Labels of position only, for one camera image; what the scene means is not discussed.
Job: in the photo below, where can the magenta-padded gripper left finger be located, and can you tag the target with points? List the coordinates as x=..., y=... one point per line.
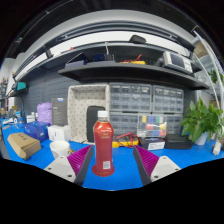
x=61, y=166

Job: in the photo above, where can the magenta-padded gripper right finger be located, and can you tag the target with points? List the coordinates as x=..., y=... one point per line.
x=163, y=166

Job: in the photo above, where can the red drink bottle white cap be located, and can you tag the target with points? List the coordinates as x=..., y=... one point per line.
x=103, y=140

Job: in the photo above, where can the white mug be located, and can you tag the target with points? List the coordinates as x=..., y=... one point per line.
x=59, y=148

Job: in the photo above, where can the black box white label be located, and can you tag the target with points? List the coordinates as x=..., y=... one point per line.
x=151, y=144

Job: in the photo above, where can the flat black case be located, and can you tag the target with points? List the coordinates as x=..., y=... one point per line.
x=178, y=141

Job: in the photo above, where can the small white box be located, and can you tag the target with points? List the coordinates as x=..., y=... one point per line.
x=58, y=132

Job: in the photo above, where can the clear compartment box colourful parts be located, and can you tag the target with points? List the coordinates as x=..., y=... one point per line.
x=151, y=126

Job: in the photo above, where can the brown cardboard box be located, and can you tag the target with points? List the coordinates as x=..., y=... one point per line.
x=23, y=145

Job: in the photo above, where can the blue box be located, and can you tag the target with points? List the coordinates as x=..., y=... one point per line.
x=36, y=130

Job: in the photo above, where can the grey small-parts drawer cabinet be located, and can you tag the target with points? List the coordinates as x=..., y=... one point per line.
x=174, y=123
x=168, y=99
x=130, y=97
x=123, y=121

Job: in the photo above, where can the yellow multimeter with red leads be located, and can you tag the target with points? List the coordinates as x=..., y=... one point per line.
x=123, y=143

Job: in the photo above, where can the black speaker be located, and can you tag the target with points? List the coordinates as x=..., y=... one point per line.
x=90, y=123

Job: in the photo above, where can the dark grey upright box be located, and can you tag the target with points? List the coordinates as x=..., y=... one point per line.
x=59, y=111

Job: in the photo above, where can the white power adapter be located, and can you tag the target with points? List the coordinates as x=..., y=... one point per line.
x=217, y=149

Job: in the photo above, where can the purple plastic bag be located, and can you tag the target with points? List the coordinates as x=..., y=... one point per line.
x=44, y=112

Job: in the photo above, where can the white perforated tray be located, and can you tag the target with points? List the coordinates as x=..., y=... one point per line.
x=78, y=110

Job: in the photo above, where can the green potted plant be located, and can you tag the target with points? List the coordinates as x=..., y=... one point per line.
x=203, y=120

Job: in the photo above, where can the black overhead shelf unit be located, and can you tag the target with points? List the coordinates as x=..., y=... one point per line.
x=133, y=71

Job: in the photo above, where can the white shelf unit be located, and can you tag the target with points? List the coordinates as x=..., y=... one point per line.
x=213, y=66

